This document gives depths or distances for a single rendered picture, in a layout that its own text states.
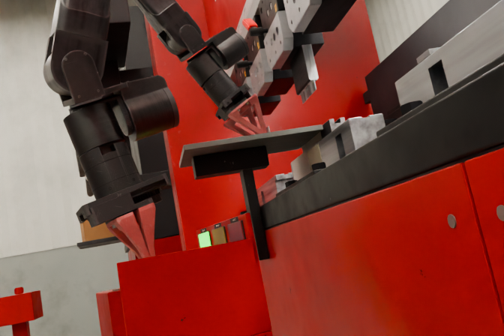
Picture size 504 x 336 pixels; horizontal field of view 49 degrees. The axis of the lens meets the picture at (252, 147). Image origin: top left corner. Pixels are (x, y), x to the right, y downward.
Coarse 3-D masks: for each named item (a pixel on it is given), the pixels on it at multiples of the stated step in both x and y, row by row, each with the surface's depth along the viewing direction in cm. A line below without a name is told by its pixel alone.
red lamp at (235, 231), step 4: (240, 220) 66; (232, 224) 68; (236, 224) 67; (240, 224) 66; (228, 228) 70; (232, 228) 68; (236, 228) 67; (240, 228) 66; (232, 232) 69; (236, 232) 67; (240, 232) 66; (232, 236) 69; (236, 236) 68; (240, 236) 66; (232, 240) 69; (236, 240) 68
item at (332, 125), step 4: (328, 120) 101; (332, 120) 101; (340, 120) 101; (344, 120) 101; (324, 124) 104; (328, 124) 101; (332, 124) 101; (336, 124) 101; (324, 128) 104; (328, 128) 102; (332, 128) 100; (320, 132) 106; (324, 132) 104; (328, 132) 102; (324, 136) 105
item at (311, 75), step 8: (304, 48) 111; (296, 56) 115; (304, 56) 111; (312, 56) 111; (296, 64) 116; (304, 64) 111; (312, 64) 111; (296, 72) 117; (304, 72) 112; (312, 72) 110; (296, 80) 118; (304, 80) 113; (312, 80) 110; (296, 88) 119; (304, 88) 115; (312, 88) 112; (304, 96) 117
